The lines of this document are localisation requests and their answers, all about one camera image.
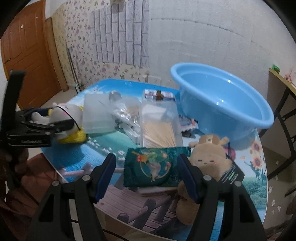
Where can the white yellow plush toy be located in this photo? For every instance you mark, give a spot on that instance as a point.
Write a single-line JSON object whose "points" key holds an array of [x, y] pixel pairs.
{"points": [[65, 118]]}

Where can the green snack packet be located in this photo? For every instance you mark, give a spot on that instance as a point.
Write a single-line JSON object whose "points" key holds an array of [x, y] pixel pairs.
{"points": [[149, 167]]}

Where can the blue plastic basin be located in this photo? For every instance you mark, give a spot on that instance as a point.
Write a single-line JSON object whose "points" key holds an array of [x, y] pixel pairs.
{"points": [[222, 103]]}

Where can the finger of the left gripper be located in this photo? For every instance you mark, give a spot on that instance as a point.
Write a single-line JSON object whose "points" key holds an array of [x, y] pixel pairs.
{"points": [[51, 128], [27, 113]]}

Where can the wooden door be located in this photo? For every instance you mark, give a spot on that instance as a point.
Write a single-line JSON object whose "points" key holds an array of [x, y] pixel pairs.
{"points": [[28, 44]]}

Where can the brown plush toy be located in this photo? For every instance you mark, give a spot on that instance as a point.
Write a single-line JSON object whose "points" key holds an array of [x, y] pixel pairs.
{"points": [[209, 156]]}

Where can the clear toothpick box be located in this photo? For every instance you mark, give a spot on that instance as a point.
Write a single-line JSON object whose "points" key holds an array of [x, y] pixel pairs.
{"points": [[159, 125]]}

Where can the translucent plastic container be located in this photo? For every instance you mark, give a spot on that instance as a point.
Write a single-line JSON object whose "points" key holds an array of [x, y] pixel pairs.
{"points": [[97, 117]]}

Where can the clear box with brown strap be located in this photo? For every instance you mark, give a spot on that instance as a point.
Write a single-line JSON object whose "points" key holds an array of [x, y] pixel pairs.
{"points": [[158, 95]]}

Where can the green small box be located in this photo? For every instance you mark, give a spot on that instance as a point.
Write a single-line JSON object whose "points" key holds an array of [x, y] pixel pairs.
{"points": [[276, 68]]}

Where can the bag of cotton swabs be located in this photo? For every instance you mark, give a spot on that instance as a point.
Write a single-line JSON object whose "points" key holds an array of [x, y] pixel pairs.
{"points": [[125, 110]]}

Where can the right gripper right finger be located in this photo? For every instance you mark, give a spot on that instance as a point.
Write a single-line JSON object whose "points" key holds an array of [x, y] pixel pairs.
{"points": [[240, 218]]}

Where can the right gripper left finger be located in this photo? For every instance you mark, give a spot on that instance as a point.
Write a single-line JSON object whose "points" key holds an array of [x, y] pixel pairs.
{"points": [[52, 220]]}

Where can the side table with black legs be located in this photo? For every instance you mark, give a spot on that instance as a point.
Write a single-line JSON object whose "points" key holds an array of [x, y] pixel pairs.
{"points": [[289, 91]]}

